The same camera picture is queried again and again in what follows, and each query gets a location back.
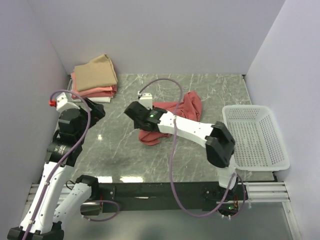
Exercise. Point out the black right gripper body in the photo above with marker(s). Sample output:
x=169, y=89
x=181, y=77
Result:
x=137, y=125

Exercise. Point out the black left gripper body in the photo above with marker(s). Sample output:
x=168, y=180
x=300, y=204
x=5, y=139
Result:
x=96, y=114

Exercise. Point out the red t-shirt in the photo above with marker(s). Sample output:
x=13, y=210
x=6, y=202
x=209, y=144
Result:
x=190, y=108

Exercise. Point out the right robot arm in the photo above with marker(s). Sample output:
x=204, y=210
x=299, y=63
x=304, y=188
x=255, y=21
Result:
x=214, y=138

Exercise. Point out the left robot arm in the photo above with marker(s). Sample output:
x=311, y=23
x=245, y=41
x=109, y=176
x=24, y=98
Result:
x=46, y=218

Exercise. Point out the folded white t-shirt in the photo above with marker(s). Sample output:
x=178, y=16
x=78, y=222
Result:
x=94, y=99

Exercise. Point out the folded pink t-shirt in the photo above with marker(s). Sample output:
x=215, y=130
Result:
x=96, y=92

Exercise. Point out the folded tan t-shirt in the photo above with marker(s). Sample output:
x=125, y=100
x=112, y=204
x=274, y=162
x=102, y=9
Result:
x=97, y=73

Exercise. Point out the black base beam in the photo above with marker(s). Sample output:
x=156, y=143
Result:
x=143, y=196

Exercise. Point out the white plastic basket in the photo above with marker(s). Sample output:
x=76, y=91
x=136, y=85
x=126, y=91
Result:
x=259, y=144

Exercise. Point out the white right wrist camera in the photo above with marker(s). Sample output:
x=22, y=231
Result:
x=146, y=100

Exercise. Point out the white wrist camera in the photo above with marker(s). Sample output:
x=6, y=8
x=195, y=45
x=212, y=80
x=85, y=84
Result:
x=146, y=100
x=61, y=103

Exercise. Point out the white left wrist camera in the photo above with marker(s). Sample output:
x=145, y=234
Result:
x=61, y=103

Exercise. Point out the aluminium frame rail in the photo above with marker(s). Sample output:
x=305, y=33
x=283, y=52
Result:
x=258, y=192

